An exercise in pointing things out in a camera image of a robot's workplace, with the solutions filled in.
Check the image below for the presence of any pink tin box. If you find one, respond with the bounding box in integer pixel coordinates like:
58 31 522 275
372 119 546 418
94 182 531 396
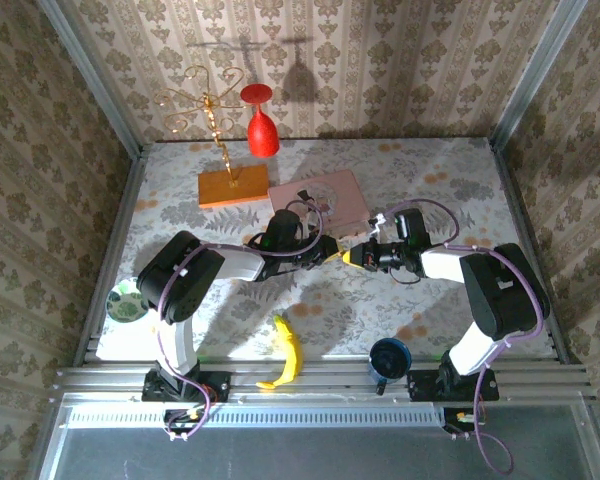
267 168 372 242

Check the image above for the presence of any floral patterned tablecloth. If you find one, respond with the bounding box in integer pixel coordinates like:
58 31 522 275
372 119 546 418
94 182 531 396
95 137 556 362

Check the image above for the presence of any yellow banana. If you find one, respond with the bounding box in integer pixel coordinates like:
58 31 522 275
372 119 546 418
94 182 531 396
255 313 305 391

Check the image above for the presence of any dark blue mug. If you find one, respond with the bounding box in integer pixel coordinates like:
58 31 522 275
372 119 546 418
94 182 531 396
367 337 413 397

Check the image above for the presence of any red wine glass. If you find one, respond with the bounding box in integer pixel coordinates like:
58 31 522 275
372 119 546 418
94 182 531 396
239 82 282 159

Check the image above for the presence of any black connector block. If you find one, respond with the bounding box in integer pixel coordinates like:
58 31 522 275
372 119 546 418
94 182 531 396
442 407 486 434
163 407 209 435

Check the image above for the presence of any green patterned bowl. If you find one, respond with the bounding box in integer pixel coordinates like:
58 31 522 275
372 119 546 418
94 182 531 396
105 278 150 325

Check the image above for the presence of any grey metal panel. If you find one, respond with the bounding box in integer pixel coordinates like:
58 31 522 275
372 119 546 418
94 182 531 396
29 392 600 480

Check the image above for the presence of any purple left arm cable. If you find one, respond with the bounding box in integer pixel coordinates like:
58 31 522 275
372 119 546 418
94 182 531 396
149 198 327 442

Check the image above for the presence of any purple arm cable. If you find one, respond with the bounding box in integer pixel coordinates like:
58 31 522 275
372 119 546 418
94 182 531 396
382 198 547 475
149 198 327 442

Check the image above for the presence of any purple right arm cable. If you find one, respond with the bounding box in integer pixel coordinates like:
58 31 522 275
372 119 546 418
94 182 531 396
382 198 547 475

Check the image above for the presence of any gold wire stand wooden base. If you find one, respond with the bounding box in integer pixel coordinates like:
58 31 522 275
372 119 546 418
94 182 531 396
153 66 272 211

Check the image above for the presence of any wide aluminium base rail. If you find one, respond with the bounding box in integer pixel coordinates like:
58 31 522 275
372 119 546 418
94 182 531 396
53 355 599 402

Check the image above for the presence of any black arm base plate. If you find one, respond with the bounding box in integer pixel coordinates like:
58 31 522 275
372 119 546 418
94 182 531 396
142 368 231 404
406 368 501 403

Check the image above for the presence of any aluminium frame side rail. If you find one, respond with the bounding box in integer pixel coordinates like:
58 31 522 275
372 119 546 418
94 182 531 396
488 139 579 364
72 147 149 366

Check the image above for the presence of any white slotted cable duct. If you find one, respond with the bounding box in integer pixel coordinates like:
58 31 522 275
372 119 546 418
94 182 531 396
59 402 445 430

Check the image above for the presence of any aluminium frame post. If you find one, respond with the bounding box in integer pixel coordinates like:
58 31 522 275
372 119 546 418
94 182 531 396
487 0 589 149
35 0 147 159

